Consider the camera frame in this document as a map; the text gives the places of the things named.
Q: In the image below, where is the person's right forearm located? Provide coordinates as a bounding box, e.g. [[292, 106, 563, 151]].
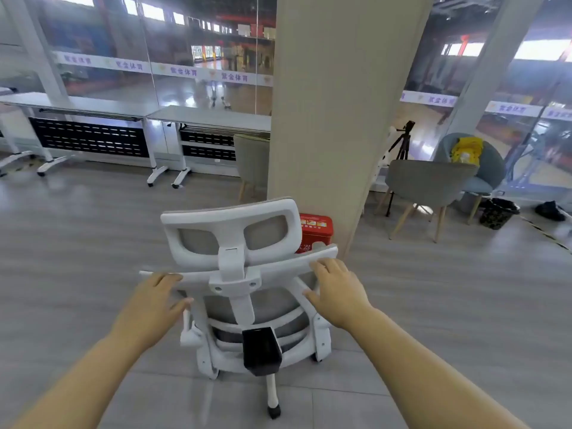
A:
[[341, 307, 530, 429]]

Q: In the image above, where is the person's right hand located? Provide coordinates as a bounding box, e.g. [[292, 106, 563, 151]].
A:
[[303, 257, 376, 331]]

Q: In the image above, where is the red fire extinguisher box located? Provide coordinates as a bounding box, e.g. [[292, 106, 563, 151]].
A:
[[294, 213, 334, 255]]

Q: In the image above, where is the person's left hand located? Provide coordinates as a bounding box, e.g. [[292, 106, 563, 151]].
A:
[[109, 272, 195, 353]]

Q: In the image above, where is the yellow bag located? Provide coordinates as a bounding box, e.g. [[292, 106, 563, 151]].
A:
[[450, 136, 484, 166]]

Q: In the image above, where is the white folding table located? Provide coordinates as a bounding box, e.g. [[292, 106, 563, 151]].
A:
[[146, 104, 272, 189], [0, 91, 169, 188]]

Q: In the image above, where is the black camera tripod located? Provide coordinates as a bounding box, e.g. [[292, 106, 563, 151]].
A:
[[384, 120, 416, 217]]

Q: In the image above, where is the black patterned waste bin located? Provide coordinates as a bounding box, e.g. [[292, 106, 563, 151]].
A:
[[479, 197, 521, 231]]

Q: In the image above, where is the white mesh office chair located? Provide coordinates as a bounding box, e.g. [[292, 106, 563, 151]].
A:
[[139, 197, 339, 419]]

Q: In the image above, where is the grey chair with wooden legs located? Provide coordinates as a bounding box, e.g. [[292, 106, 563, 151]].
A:
[[385, 159, 479, 244], [233, 133, 271, 204]]

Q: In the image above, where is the person's left forearm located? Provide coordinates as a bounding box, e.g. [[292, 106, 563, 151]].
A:
[[13, 328, 151, 429]]

